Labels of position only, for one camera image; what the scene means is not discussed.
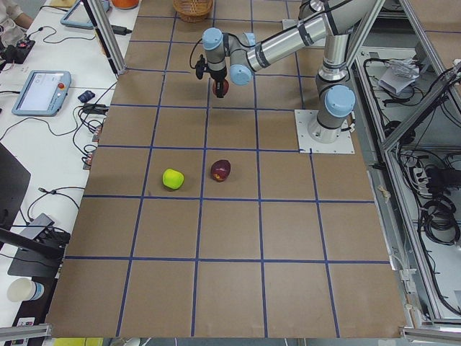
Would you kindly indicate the orange bucket with lid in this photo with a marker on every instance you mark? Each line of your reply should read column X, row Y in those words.
column 125, row 4

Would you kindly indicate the dark red apple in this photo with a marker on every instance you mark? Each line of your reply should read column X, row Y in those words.
column 220, row 170

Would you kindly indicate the black monitor stand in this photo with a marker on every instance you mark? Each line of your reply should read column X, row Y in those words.
column 40, row 246

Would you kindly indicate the aluminium frame post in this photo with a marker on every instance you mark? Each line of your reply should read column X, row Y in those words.
column 104, row 31

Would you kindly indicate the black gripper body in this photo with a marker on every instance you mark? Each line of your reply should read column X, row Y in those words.
column 218, row 76

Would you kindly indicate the black power adapter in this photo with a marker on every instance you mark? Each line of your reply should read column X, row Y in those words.
column 120, row 30

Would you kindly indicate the red yellow apple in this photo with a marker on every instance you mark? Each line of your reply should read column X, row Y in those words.
column 226, row 87

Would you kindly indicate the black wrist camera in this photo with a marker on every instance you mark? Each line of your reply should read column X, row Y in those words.
column 200, row 67

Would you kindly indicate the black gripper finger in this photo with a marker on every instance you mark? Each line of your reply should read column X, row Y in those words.
column 219, row 89

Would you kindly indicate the green apple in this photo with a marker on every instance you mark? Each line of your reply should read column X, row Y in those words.
column 172, row 179

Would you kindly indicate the woven wicker basket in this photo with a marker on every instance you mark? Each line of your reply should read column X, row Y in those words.
column 193, row 11

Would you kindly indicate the white paper cup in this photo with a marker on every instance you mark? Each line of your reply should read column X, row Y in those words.
column 24, row 289

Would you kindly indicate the blue teach pendant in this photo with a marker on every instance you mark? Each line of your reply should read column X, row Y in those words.
column 43, row 93
column 77, row 17

